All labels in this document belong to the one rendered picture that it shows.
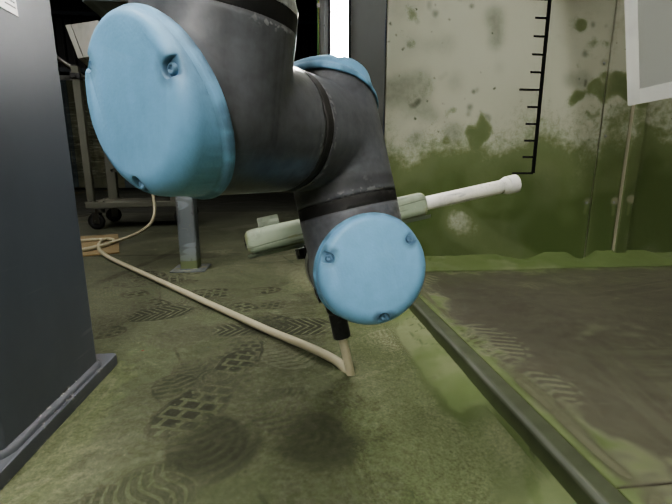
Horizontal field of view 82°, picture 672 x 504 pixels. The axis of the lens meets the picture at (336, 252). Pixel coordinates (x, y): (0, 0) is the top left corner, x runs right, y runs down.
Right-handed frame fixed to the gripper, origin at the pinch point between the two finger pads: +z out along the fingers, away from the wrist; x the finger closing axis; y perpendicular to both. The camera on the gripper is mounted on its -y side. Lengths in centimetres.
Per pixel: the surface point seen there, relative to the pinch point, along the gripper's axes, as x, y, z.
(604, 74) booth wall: 102, -30, 43
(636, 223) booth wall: 111, 19, 50
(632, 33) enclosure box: 60, -23, -6
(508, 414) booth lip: 17.0, 26.9, -19.1
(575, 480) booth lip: 16.4, 28.1, -31.3
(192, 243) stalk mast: -37, -9, 76
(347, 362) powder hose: -0.5, 20.3, -1.7
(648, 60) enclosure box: 65, -19, -4
